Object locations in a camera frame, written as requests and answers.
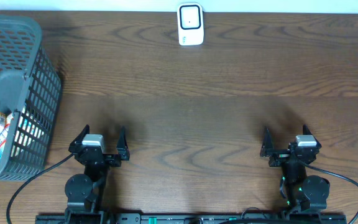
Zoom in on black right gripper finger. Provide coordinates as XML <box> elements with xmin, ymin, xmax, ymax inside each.
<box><xmin>302</xmin><ymin>124</ymin><xmax>318</xmax><ymax>145</ymax></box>
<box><xmin>260</xmin><ymin>127</ymin><xmax>274</xmax><ymax>157</ymax></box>

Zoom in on yellow red snack bag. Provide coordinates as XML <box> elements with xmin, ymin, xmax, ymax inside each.
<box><xmin>0</xmin><ymin>113</ymin><xmax>14</xmax><ymax>161</ymax></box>

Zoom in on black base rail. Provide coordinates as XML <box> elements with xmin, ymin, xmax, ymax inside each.
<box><xmin>35</xmin><ymin>213</ymin><xmax>346</xmax><ymax>224</ymax></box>

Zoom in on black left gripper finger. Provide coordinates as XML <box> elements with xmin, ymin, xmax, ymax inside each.
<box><xmin>70</xmin><ymin>124</ymin><xmax>90</xmax><ymax>149</ymax></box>
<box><xmin>116</xmin><ymin>127</ymin><xmax>130</xmax><ymax>161</ymax></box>

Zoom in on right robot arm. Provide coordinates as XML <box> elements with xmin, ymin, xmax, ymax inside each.
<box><xmin>260</xmin><ymin>125</ymin><xmax>330</xmax><ymax>223</ymax></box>

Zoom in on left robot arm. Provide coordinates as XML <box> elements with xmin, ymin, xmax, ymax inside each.
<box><xmin>64</xmin><ymin>125</ymin><xmax>130</xmax><ymax>223</ymax></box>

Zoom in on grey plastic mesh basket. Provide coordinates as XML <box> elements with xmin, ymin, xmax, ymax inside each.
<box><xmin>0</xmin><ymin>15</ymin><xmax>62</xmax><ymax>181</ymax></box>

